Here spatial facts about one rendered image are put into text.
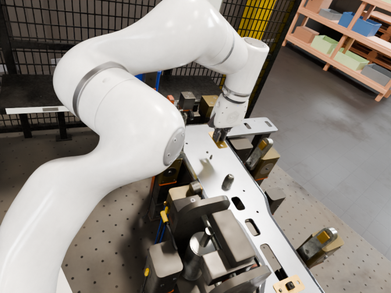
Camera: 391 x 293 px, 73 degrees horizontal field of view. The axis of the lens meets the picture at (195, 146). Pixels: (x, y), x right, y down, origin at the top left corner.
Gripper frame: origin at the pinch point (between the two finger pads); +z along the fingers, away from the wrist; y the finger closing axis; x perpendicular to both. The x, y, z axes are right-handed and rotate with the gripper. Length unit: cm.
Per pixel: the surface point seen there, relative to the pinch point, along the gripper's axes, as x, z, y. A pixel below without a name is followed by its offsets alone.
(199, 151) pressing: 4.1, 11.4, -2.7
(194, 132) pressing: 14.5, 11.4, -0.7
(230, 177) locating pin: -13.2, 6.9, -0.5
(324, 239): -41.1, 3.7, 12.6
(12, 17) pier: 240, 55, -78
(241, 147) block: 4.8, 13.4, 17.2
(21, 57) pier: 240, 94, -77
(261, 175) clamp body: -8.3, 16.6, 20.3
